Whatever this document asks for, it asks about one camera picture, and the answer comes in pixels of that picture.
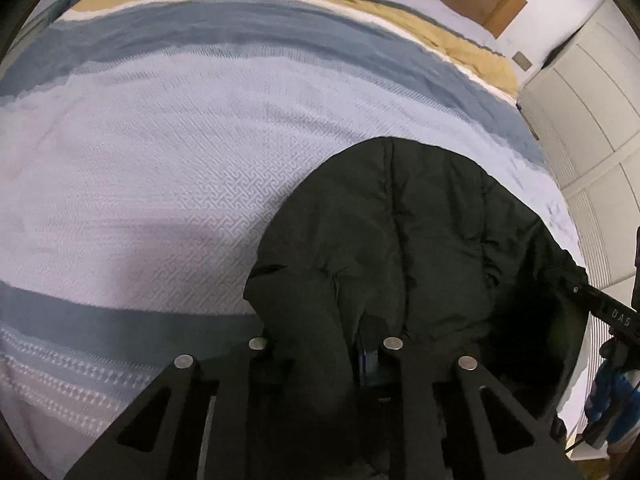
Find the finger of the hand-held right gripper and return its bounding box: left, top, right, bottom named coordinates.
left=546, top=261, right=640, bottom=335

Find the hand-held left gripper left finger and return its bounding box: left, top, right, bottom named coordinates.
left=62, top=336, right=283, bottom=480

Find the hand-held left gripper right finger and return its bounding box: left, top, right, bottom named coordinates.
left=357, top=314, right=586, bottom=480

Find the black puffer jacket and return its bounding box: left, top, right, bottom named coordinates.
left=242, top=136, right=591, bottom=480

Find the blue patterned cloth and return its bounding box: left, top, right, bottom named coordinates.
left=584, top=359, right=640, bottom=457

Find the white louvred wardrobe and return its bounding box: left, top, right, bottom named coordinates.
left=517, top=0, right=640, bottom=461

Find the striped duvet cover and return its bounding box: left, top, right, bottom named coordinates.
left=0, top=0, right=591, bottom=480

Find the pale lilac pillow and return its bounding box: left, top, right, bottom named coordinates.
left=300, top=0, right=503, bottom=56

